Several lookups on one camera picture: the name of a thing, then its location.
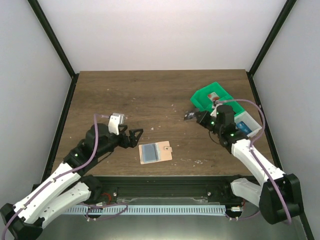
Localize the black VIP card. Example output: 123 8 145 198
183 110 197 121

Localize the beige leather card holder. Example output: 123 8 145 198
138 141 173 165

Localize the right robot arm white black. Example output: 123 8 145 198
184 104 304 225

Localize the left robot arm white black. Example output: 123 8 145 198
0 123 144 240

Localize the red white card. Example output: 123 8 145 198
207 92 220 103

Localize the blue card in bin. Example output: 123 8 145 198
236 121 252 135

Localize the green plastic bin far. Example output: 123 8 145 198
190 82 231 111

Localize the green plastic bin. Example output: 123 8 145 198
190 82 231 111
205 95 245 117

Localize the green plastic bin middle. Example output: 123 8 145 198
205 95 245 117

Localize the white plastic bin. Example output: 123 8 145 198
216 111 263 141

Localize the metal sheet front panel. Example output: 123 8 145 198
39 203 308 240

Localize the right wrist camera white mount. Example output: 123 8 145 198
210 100 223 117

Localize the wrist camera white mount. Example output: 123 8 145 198
108 112 125 135
210 100 223 117

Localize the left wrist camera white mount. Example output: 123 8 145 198
108 112 125 135

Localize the black frame side rail right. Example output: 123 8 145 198
246 72 283 170

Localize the black frame side rail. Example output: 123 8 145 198
246 72 283 170
40 73 80 183

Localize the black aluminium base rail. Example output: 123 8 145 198
32 176 261 204

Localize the black frame side rail left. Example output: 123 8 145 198
40 73 80 183

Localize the light blue slotted cable duct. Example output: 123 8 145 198
63 204 226 216

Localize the black frame post right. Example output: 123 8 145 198
248 0 297 76

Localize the black frame post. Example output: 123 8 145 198
248 0 297 76
27 0 76 79

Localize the black frame post left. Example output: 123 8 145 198
27 0 76 79

